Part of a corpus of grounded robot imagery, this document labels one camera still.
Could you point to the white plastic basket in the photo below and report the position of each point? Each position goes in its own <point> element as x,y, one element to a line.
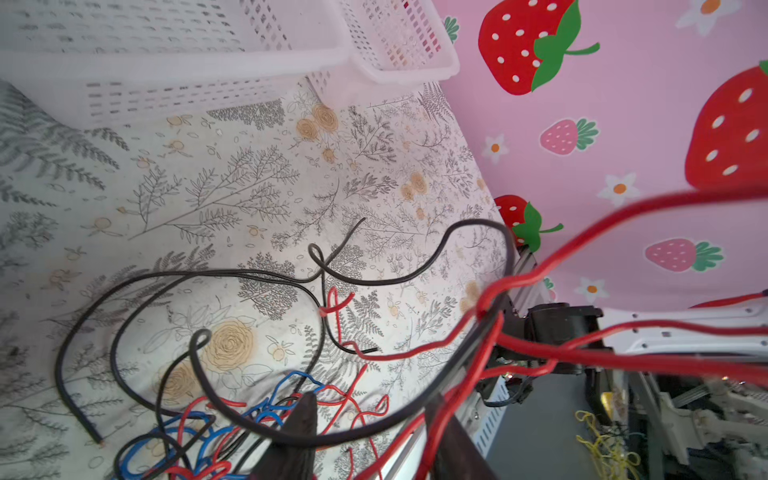
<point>98,63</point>
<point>396,46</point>

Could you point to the floral table cloth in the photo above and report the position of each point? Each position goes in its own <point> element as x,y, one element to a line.
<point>325,250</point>

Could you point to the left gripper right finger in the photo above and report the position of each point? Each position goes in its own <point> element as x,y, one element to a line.
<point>457,457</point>

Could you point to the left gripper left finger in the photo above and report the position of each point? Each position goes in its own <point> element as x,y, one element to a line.
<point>292,459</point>

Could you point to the right white plastic basket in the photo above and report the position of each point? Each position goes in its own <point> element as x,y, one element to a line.
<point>396,46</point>

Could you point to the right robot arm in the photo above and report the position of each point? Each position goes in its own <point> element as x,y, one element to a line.
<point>716,340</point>

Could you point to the middle white plastic basket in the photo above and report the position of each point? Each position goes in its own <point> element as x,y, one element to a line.
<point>98,63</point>

